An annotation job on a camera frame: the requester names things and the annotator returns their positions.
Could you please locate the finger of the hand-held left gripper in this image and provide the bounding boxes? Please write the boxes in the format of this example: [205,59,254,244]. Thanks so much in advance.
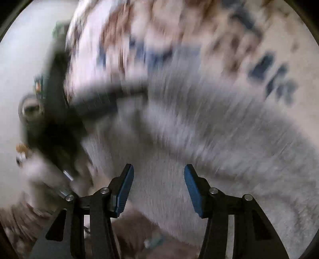
[70,80,150,118]

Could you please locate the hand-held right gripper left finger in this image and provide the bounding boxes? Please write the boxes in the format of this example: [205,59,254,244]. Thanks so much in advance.
[30,164,134,259]

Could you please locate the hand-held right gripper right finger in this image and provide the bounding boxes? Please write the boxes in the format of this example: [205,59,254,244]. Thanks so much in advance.
[184,164,291,259]

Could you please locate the grey fleece pants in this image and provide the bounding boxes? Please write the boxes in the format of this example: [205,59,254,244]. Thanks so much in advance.
[81,45,319,259]

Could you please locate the printed blanket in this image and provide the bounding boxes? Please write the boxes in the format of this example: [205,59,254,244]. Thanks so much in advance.
[0,0,315,259]

